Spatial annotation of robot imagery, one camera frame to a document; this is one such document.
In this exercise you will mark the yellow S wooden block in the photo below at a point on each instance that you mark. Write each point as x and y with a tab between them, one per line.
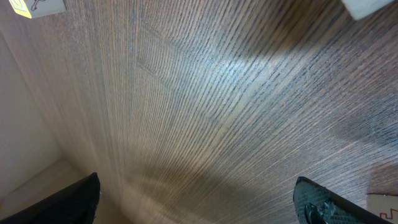
37	8

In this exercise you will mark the green edged picture block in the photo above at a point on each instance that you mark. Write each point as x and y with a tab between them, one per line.
359	9

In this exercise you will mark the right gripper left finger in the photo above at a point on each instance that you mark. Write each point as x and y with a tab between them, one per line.
75	204

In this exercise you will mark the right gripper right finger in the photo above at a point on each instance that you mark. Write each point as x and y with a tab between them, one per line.
315	204

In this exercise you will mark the red edged animal block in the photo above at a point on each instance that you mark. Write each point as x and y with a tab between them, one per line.
383	206

